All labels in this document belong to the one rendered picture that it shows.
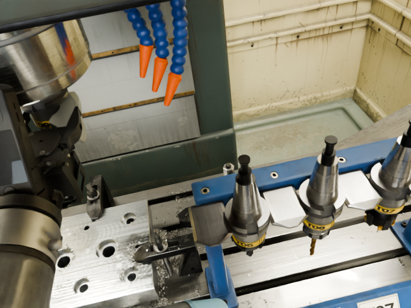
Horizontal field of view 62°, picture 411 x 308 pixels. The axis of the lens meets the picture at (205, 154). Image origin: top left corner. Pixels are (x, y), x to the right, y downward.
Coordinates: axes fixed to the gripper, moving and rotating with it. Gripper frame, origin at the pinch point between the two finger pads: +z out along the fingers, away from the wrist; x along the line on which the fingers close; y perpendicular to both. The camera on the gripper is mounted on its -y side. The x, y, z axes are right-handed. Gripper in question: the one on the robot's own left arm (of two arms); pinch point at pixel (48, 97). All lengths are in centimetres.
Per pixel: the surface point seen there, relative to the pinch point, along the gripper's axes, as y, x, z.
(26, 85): -6.8, 2.3, -8.8
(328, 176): 10.4, 34.5, -14.8
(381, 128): 60, 85, 41
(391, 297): 43, 49, -20
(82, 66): -5.5, 7.2, -4.1
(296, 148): 80, 62, 60
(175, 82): -2.4, 17.5, -6.4
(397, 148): 9.5, 44.4, -13.2
